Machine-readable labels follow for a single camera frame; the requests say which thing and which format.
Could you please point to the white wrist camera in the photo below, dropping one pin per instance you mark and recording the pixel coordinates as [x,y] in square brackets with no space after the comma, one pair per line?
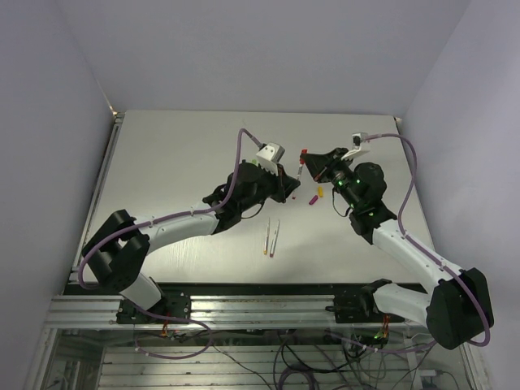
[360,146]
[269,156]

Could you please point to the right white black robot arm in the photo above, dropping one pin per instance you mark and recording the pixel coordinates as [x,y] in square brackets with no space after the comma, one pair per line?
[454,305]

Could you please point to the red end white pen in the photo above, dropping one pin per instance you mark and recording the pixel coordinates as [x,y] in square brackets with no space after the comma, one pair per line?
[298,177]

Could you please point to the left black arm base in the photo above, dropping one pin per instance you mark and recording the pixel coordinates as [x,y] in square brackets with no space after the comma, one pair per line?
[170,306]

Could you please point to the aluminium rail frame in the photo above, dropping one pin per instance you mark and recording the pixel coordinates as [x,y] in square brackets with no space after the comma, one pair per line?
[219,313]

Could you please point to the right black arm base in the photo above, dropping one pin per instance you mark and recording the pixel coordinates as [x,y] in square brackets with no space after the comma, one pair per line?
[355,303]

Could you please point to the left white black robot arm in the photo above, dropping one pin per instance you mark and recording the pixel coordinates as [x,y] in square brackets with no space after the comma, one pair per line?
[117,251]

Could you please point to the yellow end white pen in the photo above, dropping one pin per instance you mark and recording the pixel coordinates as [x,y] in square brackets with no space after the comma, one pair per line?
[267,237]

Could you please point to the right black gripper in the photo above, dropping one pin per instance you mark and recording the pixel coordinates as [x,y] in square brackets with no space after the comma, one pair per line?
[319,166]

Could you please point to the purple end white pen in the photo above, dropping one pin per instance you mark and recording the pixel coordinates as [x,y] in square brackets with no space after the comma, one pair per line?
[274,239]

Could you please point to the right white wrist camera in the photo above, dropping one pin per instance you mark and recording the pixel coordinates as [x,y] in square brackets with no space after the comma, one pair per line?
[360,146]

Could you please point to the red pen cap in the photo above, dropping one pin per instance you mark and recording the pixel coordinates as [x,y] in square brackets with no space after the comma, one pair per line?
[302,160]

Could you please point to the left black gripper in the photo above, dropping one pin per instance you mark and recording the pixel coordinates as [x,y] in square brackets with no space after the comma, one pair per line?
[284,184]

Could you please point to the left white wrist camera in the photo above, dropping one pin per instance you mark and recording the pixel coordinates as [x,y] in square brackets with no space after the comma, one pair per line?
[269,156]

